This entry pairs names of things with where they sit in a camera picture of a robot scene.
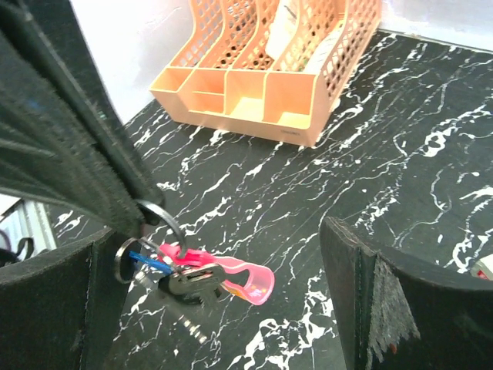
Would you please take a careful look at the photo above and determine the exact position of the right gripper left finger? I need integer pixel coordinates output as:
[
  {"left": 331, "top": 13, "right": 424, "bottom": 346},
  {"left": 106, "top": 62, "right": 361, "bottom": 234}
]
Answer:
[{"left": 1, "top": 230, "right": 128, "bottom": 369}]

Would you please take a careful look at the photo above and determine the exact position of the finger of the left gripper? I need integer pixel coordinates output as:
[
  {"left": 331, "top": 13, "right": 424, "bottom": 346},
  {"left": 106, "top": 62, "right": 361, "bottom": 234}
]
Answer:
[
  {"left": 1, "top": 22, "right": 146, "bottom": 237},
  {"left": 7, "top": 1, "right": 165, "bottom": 226}
]

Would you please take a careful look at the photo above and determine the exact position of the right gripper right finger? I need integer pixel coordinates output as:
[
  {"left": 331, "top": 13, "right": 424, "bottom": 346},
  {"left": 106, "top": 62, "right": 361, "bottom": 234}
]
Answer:
[{"left": 320, "top": 217, "right": 492, "bottom": 369}]

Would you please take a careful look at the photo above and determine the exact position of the key with blue tag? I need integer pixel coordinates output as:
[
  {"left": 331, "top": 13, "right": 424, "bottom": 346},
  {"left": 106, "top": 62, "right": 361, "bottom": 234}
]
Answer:
[{"left": 129, "top": 251, "right": 173, "bottom": 290}]

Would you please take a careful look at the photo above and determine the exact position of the pink strap keyring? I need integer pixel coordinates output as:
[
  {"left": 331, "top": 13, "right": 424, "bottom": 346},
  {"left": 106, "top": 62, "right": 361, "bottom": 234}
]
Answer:
[{"left": 132, "top": 198, "right": 277, "bottom": 308}]

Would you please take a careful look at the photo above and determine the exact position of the key with black tag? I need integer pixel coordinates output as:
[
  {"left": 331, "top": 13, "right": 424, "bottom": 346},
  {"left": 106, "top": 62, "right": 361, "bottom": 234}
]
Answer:
[{"left": 113, "top": 237, "right": 228, "bottom": 346}]

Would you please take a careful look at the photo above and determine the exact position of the white cardboard box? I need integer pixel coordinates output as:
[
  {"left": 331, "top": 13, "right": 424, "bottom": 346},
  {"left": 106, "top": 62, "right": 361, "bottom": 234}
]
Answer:
[{"left": 470, "top": 254, "right": 493, "bottom": 281}]

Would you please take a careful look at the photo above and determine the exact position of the orange plastic file organizer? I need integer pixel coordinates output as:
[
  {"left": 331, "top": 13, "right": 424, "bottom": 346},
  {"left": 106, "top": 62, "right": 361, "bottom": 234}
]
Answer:
[{"left": 150, "top": 1, "right": 381, "bottom": 146}]

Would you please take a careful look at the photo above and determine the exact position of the white paper card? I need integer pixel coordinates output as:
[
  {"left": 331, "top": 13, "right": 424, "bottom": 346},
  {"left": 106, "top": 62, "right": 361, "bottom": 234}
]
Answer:
[{"left": 265, "top": 0, "right": 303, "bottom": 61}]

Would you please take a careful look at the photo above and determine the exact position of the white label packet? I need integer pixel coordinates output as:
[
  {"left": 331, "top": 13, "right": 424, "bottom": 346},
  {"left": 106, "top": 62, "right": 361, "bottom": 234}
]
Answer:
[{"left": 304, "top": 22, "right": 344, "bottom": 74}]

